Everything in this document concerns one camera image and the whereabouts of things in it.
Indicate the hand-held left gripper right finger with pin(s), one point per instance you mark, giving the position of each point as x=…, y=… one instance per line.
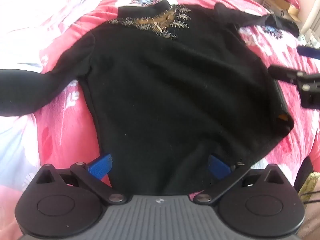
x=220, y=167

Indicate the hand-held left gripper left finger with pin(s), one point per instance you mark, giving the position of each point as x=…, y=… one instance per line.
x=100, y=167

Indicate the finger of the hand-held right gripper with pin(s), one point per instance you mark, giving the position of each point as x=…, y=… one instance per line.
x=308, y=52
x=282, y=72

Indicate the black embroidered sweater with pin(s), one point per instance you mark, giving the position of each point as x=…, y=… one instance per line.
x=162, y=92

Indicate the white furniture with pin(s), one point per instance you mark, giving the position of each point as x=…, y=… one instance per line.
x=311, y=22

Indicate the pink floral blanket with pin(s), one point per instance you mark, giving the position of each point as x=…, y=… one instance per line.
x=62, y=135

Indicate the cardboard box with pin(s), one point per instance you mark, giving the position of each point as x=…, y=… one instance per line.
x=275, y=1

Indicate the person's black garment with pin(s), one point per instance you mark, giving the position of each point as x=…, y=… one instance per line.
x=305, y=170

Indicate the yellow fringed cloth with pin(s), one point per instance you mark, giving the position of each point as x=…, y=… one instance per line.
x=311, y=181

